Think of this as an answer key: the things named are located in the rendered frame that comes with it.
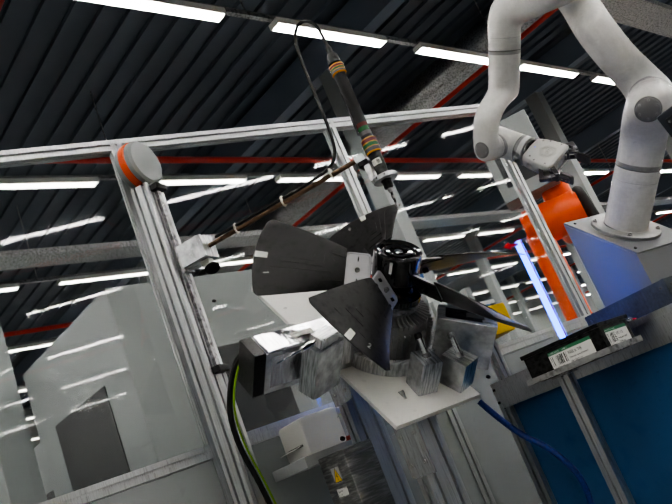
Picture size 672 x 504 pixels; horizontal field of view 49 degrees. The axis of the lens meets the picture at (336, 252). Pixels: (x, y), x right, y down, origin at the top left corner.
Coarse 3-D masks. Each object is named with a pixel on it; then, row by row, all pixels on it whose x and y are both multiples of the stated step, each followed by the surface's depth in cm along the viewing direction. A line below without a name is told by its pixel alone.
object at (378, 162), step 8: (328, 48) 206; (328, 56) 205; (336, 56) 205; (328, 64) 206; (376, 152) 196; (376, 160) 196; (384, 160) 197; (376, 168) 196; (384, 168) 195; (384, 184) 195; (392, 184) 195
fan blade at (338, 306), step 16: (336, 288) 162; (352, 288) 165; (368, 288) 169; (320, 304) 156; (336, 304) 159; (352, 304) 161; (368, 304) 165; (384, 304) 171; (336, 320) 155; (352, 320) 158; (368, 320) 162; (384, 320) 168; (368, 336) 158; (384, 336) 164; (368, 352) 155; (384, 352) 159; (384, 368) 155
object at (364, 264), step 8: (352, 256) 185; (360, 256) 185; (368, 256) 185; (352, 264) 184; (360, 264) 184; (368, 264) 184; (352, 272) 184; (360, 272) 184; (368, 272) 184; (344, 280) 183; (352, 280) 183
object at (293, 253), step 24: (264, 240) 186; (288, 240) 186; (312, 240) 186; (264, 264) 182; (288, 264) 182; (312, 264) 183; (336, 264) 183; (264, 288) 179; (288, 288) 180; (312, 288) 181
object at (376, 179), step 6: (360, 156) 198; (360, 162) 198; (366, 162) 197; (360, 168) 198; (366, 168) 197; (372, 168) 197; (372, 174) 196; (384, 174) 192; (390, 174) 193; (396, 174) 195; (372, 180) 196; (378, 180) 194; (378, 186) 198
